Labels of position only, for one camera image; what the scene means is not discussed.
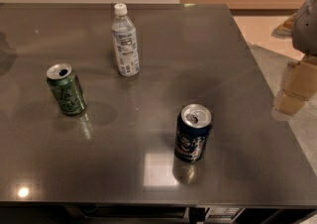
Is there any white labelled box under table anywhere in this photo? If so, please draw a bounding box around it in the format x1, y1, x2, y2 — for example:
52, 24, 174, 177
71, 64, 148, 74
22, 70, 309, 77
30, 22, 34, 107
206, 207, 244, 224

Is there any clear blue-label plastic bottle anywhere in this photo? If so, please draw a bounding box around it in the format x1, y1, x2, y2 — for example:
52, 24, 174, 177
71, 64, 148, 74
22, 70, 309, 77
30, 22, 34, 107
112, 3, 140, 76

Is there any tan segmented gripper finger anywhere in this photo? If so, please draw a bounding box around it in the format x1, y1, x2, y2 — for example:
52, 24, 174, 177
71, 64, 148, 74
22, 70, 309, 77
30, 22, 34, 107
271, 55, 317, 121

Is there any green soda can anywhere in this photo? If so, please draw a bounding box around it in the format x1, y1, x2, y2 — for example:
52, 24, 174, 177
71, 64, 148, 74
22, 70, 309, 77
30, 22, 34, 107
47, 63, 87, 116

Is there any dark blue soda can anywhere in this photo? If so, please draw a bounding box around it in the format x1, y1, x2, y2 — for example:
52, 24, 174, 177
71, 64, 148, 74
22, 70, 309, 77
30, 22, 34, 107
174, 104, 212, 163

